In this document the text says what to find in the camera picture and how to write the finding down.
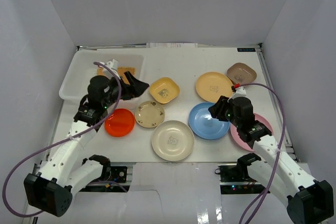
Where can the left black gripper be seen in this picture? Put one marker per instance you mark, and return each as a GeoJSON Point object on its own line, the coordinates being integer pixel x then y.
{"type": "Point", "coordinates": [127, 87]}

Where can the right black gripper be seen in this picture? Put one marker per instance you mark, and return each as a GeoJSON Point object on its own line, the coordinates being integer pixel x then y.
{"type": "Point", "coordinates": [217, 110]}

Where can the woven fan-shaped basket plate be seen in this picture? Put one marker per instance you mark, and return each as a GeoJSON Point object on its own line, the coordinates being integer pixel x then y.
{"type": "Point", "coordinates": [121, 72]}

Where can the blue round plate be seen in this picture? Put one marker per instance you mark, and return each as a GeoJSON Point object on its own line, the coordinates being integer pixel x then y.
{"type": "Point", "coordinates": [203, 125]}

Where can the cream round plate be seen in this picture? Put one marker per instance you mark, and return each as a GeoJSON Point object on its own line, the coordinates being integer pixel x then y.
{"type": "Point", "coordinates": [173, 141]}

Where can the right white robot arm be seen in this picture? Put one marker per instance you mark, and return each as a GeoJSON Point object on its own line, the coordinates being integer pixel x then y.
{"type": "Point", "coordinates": [306, 199]}

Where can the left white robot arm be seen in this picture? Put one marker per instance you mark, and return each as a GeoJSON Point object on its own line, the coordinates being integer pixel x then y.
{"type": "Point", "coordinates": [53, 187]}

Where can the white plastic bin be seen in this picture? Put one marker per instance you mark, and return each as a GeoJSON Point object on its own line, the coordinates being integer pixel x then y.
{"type": "Point", "coordinates": [82, 69]}

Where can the tan round plate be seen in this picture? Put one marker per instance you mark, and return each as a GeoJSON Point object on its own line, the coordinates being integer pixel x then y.
{"type": "Point", "coordinates": [211, 85]}

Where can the yellow square panda dish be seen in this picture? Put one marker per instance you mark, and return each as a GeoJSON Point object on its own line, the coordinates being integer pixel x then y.
{"type": "Point", "coordinates": [164, 90]}

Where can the beige patterned small plate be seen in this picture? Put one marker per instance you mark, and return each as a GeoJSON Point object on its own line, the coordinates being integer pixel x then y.
{"type": "Point", "coordinates": [149, 114]}

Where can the brown square dish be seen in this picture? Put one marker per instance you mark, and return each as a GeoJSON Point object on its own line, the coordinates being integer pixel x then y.
{"type": "Point", "coordinates": [240, 73]}

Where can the orange round plate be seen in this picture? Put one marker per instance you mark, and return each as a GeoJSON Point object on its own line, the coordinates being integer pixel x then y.
{"type": "Point", "coordinates": [120, 123]}

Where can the paper sheet at back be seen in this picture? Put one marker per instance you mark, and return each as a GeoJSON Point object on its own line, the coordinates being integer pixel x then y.
{"type": "Point", "coordinates": [171, 45]}

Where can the pink round plate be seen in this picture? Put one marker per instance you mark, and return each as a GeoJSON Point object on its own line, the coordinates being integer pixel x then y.
{"type": "Point", "coordinates": [239, 141]}

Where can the dark table label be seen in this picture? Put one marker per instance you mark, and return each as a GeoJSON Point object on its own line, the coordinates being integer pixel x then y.
{"type": "Point", "coordinates": [246, 49]}

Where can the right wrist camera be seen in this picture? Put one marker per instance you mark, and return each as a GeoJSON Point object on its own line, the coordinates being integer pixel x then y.
{"type": "Point", "coordinates": [238, 91]}

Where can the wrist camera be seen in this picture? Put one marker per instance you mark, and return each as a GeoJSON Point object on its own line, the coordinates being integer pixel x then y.
{"type": "Point", "coordinates": [238, 91]}
{"type": "Point", "coordinates": [113, 66]}

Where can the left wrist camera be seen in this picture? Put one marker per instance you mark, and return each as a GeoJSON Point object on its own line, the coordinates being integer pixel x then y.
{"type": "Point", "coordinates": [113, 66]}

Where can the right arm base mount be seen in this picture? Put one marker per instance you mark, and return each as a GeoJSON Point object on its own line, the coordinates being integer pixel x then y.
{"type": "Point", "coordinates": [234, 182]}

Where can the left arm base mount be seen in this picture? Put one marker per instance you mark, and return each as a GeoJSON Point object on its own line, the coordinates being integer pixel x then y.
{"type": "Point", "coordinates": [114, 173]}

